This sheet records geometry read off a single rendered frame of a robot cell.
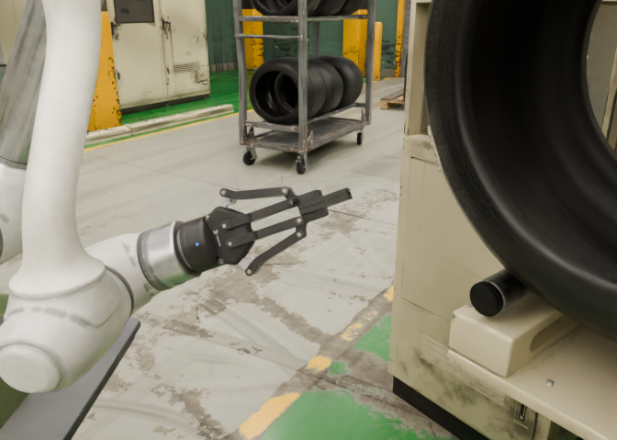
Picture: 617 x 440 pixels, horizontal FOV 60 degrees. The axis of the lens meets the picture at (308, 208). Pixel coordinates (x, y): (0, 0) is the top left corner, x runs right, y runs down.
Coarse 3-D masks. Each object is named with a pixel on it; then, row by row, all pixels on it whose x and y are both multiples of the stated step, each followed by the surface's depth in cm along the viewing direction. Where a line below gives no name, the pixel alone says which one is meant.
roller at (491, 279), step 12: (492, 276) 68; (504, 276) 68; (480, 288) 66; (492, 288) 65; (504, 288) 66; (516, 288) 67; (528, 288) 69; (480, 300) 67; (492, 300) 66; (504, 300) 65; (516, 300) 68; (480, 312) 67; (492, 312) 66
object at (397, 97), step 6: (402, 90) 756; (384, 96) 701; (390, 96) 701; (396, 96) 701; (402, 96) 701; (384, 102) 690; (390, 102) 685; (396, 102) 682; (402, 102) 679; (384, 108) 692
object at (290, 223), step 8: (280, 224) 72; (288, 224) 72; (296, 224) 72; (256, 232) 73; (264, 232) 73; (272, 232) 72; (232, 240) 73; (240, 240) 73; (248, 240) 73; (256, 240) 76
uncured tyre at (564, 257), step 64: (448, 0) 61; (512, 0) 76; (576, 0) 77; (448, 64) 62; (512, 64) 81; (576, 64) 79; (448, 128) 64; (512, 128) 81; (576, 128) 81; (512, 192) 76; (576, 192) 81; (512, 256) 62; (576, 256) 58; (576, 320) 61
